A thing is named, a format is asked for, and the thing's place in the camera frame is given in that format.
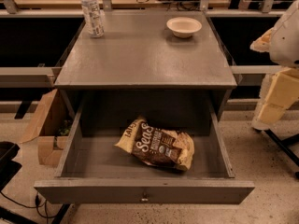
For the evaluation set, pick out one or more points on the grey open drawer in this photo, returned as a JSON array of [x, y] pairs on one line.
[[93, 170]]

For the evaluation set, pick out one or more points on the brown chip bag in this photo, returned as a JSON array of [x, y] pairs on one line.
[[157, 147]]

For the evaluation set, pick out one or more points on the clear plastic water bottle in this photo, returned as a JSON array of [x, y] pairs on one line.
[[91, 12]]

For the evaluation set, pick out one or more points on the black floor stand leg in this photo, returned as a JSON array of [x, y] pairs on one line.
[[284, 144]]

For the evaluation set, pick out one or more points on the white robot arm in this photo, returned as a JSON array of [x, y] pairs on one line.
[[282, 43]]

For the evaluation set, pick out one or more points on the grey cabinet counter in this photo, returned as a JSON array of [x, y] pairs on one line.
[[137, 50]]

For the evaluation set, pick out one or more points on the white paper bowl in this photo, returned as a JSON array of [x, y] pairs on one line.
[[184, 27]]

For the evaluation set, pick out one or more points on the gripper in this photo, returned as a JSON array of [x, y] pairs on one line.
[[286, 42]]

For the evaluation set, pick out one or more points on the brown cardboard box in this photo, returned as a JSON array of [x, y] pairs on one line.
[[50, 115]]

